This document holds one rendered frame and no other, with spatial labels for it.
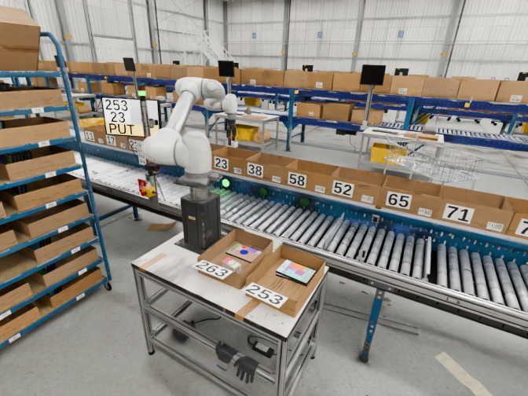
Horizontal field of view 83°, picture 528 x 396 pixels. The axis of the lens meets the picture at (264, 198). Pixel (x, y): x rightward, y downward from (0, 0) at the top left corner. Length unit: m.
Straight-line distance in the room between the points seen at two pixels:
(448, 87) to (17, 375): 6.84
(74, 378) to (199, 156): 1.60
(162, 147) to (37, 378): 1.65
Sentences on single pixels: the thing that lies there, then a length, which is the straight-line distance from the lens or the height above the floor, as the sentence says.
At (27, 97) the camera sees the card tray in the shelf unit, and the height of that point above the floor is 1.60.
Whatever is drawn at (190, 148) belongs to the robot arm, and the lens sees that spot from 1.68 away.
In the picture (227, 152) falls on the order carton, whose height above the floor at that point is 0.99.
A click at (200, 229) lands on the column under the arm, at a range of 1.83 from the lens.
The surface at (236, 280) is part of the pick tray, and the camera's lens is 1.59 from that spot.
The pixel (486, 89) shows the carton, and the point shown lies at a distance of 6.75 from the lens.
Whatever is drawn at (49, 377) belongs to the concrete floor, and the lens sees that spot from 2.54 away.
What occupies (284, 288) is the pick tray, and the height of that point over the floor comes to 0.76.
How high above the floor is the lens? 1.82
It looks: 24 degrees down
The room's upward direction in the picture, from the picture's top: 2 degrees clockwise
